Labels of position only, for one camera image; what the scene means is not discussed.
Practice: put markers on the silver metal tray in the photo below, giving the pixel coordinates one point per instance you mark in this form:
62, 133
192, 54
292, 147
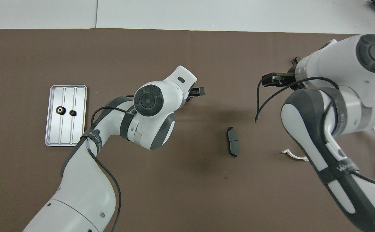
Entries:
67, 96

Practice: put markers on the large black bearing gear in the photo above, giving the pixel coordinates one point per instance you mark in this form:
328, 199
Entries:
60, 110

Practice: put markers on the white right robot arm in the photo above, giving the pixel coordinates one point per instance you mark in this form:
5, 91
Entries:
351, 80

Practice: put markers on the short dark brake pad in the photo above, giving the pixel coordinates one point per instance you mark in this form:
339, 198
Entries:
295, 60

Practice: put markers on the brown paper mat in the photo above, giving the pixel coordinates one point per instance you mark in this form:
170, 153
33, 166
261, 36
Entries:
174, 177

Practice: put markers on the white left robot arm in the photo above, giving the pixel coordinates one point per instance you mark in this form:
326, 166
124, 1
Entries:
87, 187

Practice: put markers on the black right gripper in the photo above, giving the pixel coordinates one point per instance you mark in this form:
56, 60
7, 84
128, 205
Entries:
291, 80

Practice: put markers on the small black bearing gear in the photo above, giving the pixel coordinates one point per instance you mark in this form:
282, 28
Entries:
73, 112

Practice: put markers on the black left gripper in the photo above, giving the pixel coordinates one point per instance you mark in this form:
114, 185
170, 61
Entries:
190, 94

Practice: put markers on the long dark brake pad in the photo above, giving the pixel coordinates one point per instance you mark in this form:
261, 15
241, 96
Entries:
233, 143

